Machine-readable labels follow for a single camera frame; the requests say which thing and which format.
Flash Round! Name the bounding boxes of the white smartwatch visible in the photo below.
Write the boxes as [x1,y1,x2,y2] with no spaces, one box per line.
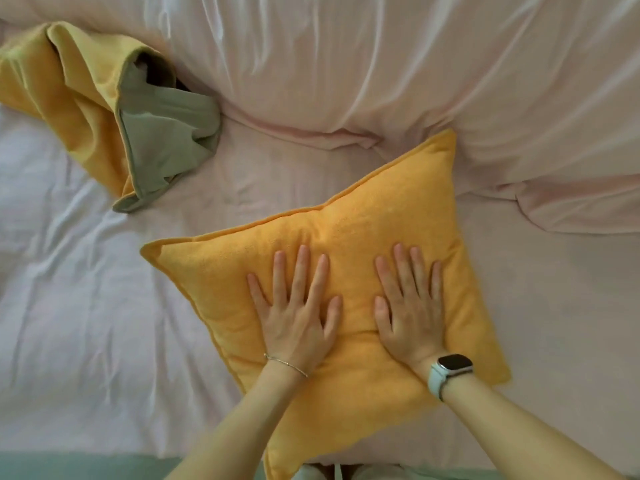
[427,353,475,402]

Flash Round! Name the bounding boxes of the thin gold bracelet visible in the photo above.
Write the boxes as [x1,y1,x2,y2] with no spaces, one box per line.
[263,352,310,379]

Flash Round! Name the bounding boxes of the person's right hand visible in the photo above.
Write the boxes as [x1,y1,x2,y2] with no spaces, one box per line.
[373,243,449,383]

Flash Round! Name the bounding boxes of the person's white shorts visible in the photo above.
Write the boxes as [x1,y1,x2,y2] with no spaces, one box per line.
[299,463,416,480]

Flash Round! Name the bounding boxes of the pink bed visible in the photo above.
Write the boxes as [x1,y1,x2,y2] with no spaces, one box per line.
[0,102,640,471]

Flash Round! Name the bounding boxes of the grey and orange pillowcase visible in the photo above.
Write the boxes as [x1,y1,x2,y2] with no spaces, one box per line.
[0,22,223,214]
[139,128,513,480]

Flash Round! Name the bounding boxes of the person's right forearm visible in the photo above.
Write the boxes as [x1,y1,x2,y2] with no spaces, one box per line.
[442,374,631,480]

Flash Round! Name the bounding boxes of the person's left forearm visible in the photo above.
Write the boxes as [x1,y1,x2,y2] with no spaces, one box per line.
[165,357,309,480]

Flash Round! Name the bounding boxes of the person's left hand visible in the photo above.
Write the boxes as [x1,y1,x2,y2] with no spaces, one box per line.
[246,244,344,378]

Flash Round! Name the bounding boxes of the pink ruffled duvet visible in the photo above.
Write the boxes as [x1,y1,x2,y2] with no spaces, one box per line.
[0,0,640,235]

